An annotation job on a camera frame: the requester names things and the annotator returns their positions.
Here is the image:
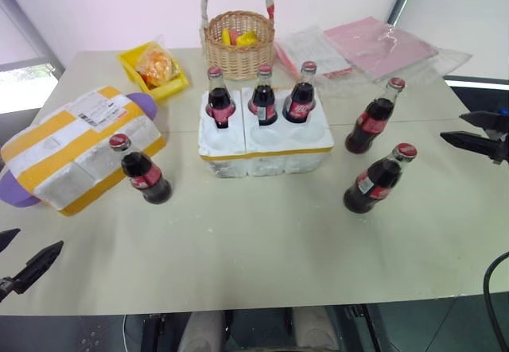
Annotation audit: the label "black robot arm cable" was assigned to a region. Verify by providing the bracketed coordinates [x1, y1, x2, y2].
[482, 250, 509, 352]

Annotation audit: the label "white foam box yellow tape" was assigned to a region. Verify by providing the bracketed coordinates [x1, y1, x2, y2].
[0, 85, 167, 217]

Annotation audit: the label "thin white cable under table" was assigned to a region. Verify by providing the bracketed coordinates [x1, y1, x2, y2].
[121, 314, 134, 352]

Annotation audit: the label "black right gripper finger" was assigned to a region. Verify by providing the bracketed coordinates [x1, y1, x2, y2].
[439, 130, 501, 165]
[458, 109, 501, 131]

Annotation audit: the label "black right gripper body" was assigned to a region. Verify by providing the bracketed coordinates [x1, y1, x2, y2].
[494, 106, 509, 161]

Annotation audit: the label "glass cola bottle red cap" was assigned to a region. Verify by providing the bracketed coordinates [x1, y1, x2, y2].
[282, 60, 320, 125]
[342, 142, 419, 215]
[344, 76, 407, 155]
[108, 133, 173, 205]
[204, 66, 237, 130]
[247, 64, 278, 127]

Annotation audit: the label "clear bag of orange snacks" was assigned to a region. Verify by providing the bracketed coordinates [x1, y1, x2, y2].
[134, 36, 177, 89]

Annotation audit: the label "clear bubble wrap bag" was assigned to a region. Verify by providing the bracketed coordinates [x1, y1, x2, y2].
[371, 47, 473, 87]

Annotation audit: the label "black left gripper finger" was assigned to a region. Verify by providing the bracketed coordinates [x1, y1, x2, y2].
[10, 240, 65, 295]
[0, 228, 21, 253]

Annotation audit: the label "purple plastic tray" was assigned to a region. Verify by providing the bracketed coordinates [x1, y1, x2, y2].
[0, 91, 159, 210]

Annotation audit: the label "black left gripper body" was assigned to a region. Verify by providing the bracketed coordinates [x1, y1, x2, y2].
[0, 275, 17, 304]

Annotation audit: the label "clear bag with printed sheet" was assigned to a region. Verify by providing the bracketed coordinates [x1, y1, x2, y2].
[273, 25, 356, 99]

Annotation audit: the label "pink sheets in plastic wrap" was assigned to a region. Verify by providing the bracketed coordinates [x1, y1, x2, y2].
[323, 15, 441, 82]

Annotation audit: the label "grey rounded shape under table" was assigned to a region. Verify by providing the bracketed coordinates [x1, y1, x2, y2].
[177, 311, 224, 352]
[291, 307, 340, 352]

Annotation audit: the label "yellow plastic bin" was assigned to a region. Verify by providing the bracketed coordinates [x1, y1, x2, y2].
[115, 41, 192, 103]

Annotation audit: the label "wicker basket with handle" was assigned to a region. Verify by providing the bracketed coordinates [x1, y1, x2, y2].
[199, 0, 277, 82]

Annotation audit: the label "black bracket under table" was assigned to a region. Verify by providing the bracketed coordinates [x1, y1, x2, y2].
[344, 304, 393, 352]

